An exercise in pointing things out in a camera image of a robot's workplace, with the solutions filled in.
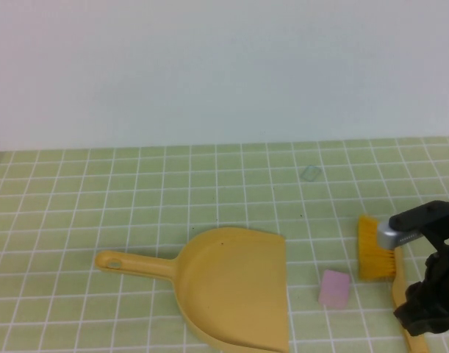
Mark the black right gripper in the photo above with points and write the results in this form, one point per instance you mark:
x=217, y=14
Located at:
x=444, y=272

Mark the yellow hand brush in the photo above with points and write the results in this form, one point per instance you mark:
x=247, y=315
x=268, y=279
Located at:
x=373, y=263

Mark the small pink cube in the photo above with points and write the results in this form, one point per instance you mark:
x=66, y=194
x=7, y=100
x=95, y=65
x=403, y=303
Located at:
x=334, y=288

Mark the yellow plastic dustpan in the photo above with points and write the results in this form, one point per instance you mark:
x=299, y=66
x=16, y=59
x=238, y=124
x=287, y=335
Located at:
x=231, y=287

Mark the small clear tape piece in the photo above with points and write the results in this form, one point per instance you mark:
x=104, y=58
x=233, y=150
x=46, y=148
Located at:
x=310, y=173

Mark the green checked table cover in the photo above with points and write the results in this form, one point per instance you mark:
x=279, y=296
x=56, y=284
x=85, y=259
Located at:
x=99, y=206

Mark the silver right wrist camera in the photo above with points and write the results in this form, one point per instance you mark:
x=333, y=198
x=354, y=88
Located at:
x=393, y=237

